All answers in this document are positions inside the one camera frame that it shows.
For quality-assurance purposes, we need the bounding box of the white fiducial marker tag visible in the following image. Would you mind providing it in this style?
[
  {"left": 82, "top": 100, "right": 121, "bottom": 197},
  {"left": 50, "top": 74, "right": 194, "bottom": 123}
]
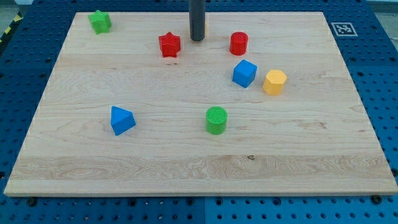
[{"left": 331, "top": 22, "right": 358, "bottom": 37}]

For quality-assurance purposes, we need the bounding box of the light wooden board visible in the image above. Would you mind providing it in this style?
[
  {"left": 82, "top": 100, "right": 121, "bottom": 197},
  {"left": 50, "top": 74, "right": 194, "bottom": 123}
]
[{"left": 4, "top": 12, "right": 397, "bottom": 197}]

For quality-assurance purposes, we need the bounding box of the blue triangle block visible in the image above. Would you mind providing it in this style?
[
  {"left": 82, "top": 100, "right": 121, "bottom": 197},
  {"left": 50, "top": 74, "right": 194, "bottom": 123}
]
[{"left": 110, "top": 106, "right": 136, "bottom": 136}]

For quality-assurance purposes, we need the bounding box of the green star block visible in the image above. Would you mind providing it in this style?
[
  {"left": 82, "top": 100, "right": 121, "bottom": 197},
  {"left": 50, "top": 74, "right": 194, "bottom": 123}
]
[{"left": 88, "top": 10, "right": 112, "bottom": 34}]

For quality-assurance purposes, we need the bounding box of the green cylinder block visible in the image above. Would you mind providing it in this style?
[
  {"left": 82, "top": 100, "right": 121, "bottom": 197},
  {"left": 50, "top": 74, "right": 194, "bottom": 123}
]
[{"left": 205, "top": 106, "right": 228, "bottom": 135}]

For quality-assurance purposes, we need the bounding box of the blue cube block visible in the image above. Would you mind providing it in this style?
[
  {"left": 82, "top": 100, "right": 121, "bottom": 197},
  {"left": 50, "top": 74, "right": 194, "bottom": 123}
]
[{"left": 232, "top": 60, "right": 257, "bottom": 88}]

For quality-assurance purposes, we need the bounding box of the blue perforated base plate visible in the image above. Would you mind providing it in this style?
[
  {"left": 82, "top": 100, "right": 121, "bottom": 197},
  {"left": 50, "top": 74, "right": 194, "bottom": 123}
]
[{"left": 1, "top": 0, "right": 397, "bottom": 223}]

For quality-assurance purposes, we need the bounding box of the yellow hexagon block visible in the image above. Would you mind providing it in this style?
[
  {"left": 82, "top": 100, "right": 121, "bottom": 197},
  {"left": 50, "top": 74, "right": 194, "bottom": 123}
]
[{"left": 263, "top": 70, "right": 287, "bottom": 95}]

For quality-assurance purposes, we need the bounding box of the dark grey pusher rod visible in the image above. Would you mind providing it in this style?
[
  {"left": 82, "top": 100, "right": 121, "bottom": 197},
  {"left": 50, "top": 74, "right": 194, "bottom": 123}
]
[{"left": 188, "top": 0, "right": 206, "bottom": 41}]

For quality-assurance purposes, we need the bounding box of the red star block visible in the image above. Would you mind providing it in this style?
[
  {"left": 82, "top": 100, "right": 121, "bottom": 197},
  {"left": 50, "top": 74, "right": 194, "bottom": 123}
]
[{"left": 159, "top": 32, "right": 181, "bottom": 58}]

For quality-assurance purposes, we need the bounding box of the red cylinder block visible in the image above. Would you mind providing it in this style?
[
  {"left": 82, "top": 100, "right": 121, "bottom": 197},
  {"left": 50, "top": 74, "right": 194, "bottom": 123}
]
[{"left": 229, "top": 32, "right": 249, "bottom": 55}]

